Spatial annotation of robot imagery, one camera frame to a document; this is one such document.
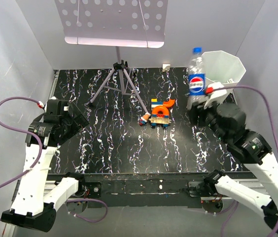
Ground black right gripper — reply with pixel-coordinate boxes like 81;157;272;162
186;96;228;143

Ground Pepsi label plastic bottle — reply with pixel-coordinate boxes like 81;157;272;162
186;47;206;110

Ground large clear plastic bottle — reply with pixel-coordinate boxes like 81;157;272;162
227;78;235;83

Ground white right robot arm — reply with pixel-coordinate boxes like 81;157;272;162
188;82;278;236

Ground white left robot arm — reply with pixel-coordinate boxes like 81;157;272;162
1;97;89;232

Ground white octagonal plastic bin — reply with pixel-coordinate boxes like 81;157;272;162
198;50;247;104

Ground orange curved toy piece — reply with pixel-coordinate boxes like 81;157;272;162
151;99;175;118

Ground beige toy brick vehicle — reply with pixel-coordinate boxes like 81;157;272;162
149;117;172;128

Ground yellow white blue toy bricks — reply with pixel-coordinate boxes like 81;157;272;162
151;98;163;110

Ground small colourful toy figure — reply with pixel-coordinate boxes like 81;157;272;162
139;113;151;126

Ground white perforated music stand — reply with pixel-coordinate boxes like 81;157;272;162
55;0;168;113

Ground small white wall bracket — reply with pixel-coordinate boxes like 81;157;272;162
162;64;171;73

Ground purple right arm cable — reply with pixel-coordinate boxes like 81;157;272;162
205;84;278;237

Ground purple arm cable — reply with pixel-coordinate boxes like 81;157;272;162
205;84;278;237
0;96;45;221

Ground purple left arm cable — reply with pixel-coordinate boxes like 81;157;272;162
0;96;45;221

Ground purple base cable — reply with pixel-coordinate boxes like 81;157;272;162
66;197;108;224

